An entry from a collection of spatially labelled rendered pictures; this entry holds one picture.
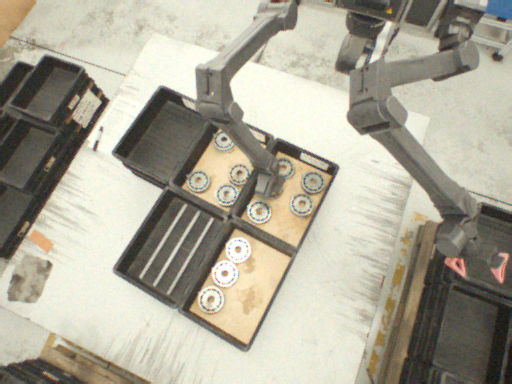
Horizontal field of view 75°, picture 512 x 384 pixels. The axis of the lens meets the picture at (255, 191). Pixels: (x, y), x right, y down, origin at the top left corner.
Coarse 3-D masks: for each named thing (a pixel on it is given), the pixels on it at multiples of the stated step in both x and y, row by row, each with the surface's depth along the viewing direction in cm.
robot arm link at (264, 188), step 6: (276, 162) 116; (276, 168) 116; (264, 174) 121; (270, 174) 120; (276, 174) 119; (258, 180) 121; (264, 180) 120; (270, 180) 120; (258, 186) 120; (264, 186) 119; (270, 186) 121; (258, 192) 120; (264, 192) 119; (270, 192) 122; (264, 198) 124
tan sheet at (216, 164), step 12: (204, 156) 153; (216, 156) 152; (228, 156) 152; (240, 156) 152; (204, 168) 151; (216, 168) 151; (228, 168) 150; (252, 168) 150; (216, 180) 149; (228, 180) 148; (192, 192) 147; (216, 204) 145
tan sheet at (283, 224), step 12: (276, 156) 151; (300, 168) 149; (312, 168) 148; (288, 180) 147; (300, 180) 147; (288, 192) 145; (300, 192) 145; (276, 204) 144; (288, 204) 143; (300, 204) 143; (276, 216) 142; (288, 216) 142; (264, 228) 141; (276, 228) 140; (288, 228) 140; (300, 228) 140; (288, 240) 138
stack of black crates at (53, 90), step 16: (48, 64) 211; (64, 64) 207; (32, 80) 204; (48, 80) 213; (64, 80) 213; (80, 80) 204; (16, 96) 198; (32, 96) 208; (48, 96) 209; (64, 96) 196; (80, 96) 208; (96, 96) 221; (32, 112) 206; (48, 112) 205; (64, 112) 201; (96, 112) 226; (64, 128) 204; (80, 144) 222
